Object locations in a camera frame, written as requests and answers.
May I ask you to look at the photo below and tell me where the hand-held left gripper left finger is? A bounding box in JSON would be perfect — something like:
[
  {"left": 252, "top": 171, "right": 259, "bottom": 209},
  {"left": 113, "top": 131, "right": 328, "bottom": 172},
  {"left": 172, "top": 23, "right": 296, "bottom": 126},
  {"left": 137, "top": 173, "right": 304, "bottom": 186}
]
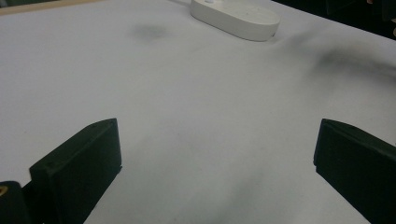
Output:
[{"left": 29, "top": 118, "right": 123, "bottom": 224}]

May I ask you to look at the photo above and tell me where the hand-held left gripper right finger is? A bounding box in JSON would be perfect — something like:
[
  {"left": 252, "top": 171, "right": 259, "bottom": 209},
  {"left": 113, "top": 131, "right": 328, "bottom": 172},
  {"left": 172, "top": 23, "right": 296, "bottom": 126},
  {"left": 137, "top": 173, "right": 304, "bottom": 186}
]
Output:
[{"left": 313, "top": 118, "right": 396, "bottom": 224}]

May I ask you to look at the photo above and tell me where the white power strip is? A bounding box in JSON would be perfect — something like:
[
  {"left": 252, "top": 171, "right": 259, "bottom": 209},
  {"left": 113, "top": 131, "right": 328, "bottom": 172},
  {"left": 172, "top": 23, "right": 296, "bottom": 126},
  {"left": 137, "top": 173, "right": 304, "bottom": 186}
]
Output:
[{"left": 190, "top": 0, "right": 281, "bottom": 42}]

